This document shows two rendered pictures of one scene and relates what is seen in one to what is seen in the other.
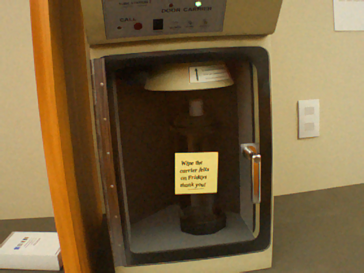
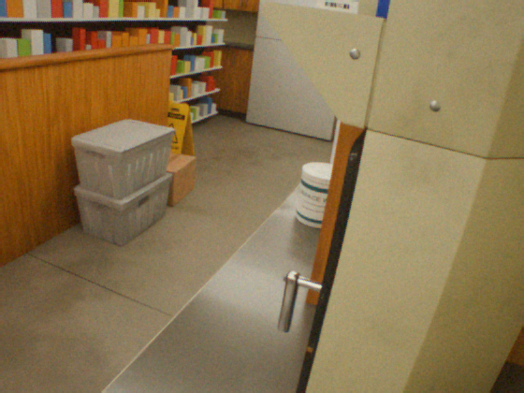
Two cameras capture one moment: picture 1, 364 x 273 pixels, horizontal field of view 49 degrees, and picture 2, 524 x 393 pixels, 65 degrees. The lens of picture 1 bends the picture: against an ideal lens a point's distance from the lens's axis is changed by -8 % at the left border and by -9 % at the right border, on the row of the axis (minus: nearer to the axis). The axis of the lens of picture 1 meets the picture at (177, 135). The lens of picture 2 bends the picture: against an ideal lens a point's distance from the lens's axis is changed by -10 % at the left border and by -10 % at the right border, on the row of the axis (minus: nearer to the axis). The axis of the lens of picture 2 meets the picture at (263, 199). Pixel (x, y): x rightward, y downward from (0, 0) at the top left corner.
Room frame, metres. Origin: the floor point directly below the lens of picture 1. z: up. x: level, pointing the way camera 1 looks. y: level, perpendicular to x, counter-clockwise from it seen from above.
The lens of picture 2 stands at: (0.83, -0.57, 1.50)
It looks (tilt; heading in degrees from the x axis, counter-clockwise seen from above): 24 degrees down; 114
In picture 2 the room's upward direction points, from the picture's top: 7 degrees clockwise
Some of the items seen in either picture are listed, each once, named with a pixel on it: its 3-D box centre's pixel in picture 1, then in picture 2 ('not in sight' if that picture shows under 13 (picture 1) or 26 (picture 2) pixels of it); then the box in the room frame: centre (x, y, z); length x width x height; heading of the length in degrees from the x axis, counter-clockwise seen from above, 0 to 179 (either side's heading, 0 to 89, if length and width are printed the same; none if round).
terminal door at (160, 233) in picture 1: (190, 162); (346, 256); (0.73, -0.02, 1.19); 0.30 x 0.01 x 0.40; 95
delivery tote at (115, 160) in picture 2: not in sight; (124, 156); (-1.08, 1.48, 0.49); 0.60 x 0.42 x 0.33; 95
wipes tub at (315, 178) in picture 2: not in sight; (321, 195); (0.50, 0.58, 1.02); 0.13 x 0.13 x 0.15
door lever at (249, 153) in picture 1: (253, 174); (300, 305); (0.71, -0.13, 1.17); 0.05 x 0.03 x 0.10; 5
